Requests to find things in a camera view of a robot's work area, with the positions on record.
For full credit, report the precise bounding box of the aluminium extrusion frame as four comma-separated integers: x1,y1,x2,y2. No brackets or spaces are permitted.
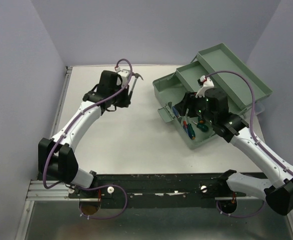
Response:
16,179,70,240

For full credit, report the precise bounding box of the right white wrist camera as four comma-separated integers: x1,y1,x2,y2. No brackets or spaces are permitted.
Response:
195,75,215,98

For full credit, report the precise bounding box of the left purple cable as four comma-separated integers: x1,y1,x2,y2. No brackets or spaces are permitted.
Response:
41,58,134,221

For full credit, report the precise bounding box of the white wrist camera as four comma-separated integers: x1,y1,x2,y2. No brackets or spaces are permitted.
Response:
115,67,131,88
195,75,215,98

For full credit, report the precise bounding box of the purple cable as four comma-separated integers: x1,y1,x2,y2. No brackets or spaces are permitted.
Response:
41,58,134,221
198,70,293,218

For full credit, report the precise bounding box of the green orange stubby screwdriver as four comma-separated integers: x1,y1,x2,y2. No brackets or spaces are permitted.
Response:
187,123,196,140

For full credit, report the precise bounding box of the blue handled screwdriver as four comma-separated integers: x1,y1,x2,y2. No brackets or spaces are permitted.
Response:
172,106,180,118

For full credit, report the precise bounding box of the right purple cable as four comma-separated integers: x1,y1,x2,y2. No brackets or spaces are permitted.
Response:
198,70,293,218

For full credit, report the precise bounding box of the small claw hammer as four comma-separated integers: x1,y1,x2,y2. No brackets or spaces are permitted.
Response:
128,73,144,101

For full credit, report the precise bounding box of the grey translucent tool box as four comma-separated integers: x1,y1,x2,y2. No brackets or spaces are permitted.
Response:
152,43,273,150

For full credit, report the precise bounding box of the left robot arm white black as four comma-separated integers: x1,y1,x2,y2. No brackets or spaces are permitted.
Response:
38,67,133,198

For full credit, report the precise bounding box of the black mounting rail base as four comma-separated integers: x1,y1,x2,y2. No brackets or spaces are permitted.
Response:
68,173,235,209

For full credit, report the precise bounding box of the red blue screwdriver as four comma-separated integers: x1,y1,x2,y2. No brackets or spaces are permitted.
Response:
182,120,189,136

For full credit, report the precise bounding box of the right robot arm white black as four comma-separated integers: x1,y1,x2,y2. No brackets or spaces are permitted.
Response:
174,87,293,216

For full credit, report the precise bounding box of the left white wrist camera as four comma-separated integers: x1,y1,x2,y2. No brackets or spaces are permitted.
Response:
115,67,131,88

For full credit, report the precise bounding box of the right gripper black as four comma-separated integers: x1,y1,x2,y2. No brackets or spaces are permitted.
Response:
173,91,216,124

